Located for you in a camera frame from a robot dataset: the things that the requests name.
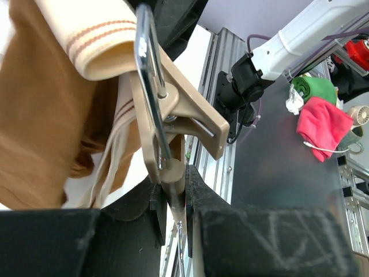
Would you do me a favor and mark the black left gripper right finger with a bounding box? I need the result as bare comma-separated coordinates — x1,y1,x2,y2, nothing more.
185,165,368,276

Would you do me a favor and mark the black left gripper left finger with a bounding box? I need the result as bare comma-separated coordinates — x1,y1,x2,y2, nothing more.
1,179,167,276

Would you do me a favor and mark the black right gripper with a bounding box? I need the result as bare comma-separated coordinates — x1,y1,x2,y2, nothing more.
127,0,208,61

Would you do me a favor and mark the wooden clip hanger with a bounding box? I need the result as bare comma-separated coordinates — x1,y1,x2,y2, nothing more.
128,2,231,277

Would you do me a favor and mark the brown underwear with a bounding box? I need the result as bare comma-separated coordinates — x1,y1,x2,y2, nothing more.
0,0,185,210

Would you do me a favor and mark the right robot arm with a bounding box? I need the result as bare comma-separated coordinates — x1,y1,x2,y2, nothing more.
132,1,368,122

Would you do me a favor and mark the cream striped underwear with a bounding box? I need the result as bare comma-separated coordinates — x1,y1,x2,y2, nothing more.
36,1,140,208

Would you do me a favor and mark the white crumpled tissue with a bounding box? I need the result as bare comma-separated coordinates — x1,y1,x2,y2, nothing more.
285,84,304,115

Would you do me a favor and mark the green cloth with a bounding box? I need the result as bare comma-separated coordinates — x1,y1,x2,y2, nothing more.
291,76,337,105

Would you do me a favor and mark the red cloth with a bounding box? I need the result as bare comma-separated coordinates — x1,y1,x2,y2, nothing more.
296,96,353,162

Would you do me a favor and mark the small desk fan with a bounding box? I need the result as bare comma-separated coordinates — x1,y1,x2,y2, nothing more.
347,105,369,128

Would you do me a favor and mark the aluminium mounting rail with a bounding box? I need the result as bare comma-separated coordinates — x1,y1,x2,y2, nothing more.
160,27,251,277

